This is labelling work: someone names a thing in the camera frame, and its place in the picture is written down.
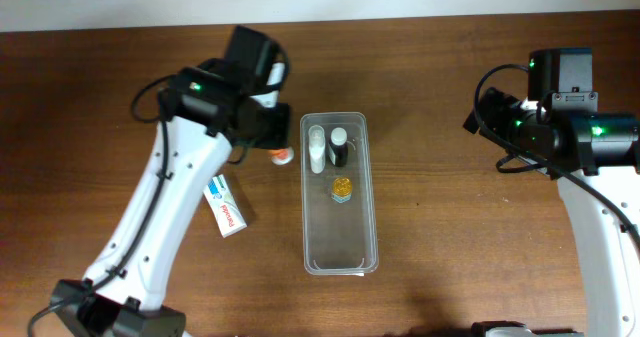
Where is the white pump bottle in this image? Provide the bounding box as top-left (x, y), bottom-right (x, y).
top-left (308, 125), bottom-right (326, 174)

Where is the orange tablet tube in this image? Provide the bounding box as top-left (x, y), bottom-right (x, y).
top-left (269, 147), bottom-right (294, 166)

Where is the dark bottle white cap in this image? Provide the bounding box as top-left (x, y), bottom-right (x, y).
top-left (329, 127), bottom-right (348, 167)

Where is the white Panadol box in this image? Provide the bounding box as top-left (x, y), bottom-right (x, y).
top-left (203, 174), bottom-right (247, 238)

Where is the gold lid small jar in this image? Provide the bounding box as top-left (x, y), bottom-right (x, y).
top-left (331, 177), bottom-right (353, 203)

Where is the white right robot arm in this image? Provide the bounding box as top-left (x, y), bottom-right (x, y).
top-left (463, 47), bottom-right (639, 336)

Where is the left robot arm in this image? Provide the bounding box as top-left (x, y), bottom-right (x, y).
top-left (27, 26), bottom-right (291, 336)

